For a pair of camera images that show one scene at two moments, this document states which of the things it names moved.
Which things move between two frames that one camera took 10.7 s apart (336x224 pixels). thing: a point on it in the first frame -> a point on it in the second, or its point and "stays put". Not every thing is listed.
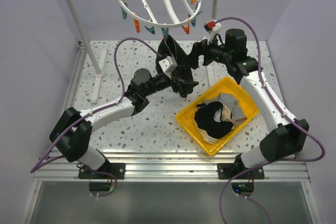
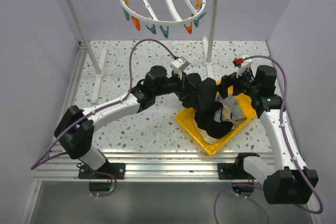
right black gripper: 199,48 -> 230,80
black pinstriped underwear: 168,46 -> 207,92
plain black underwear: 204,118 stays put
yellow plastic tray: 226,85 stays put
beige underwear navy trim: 226,115 stays put
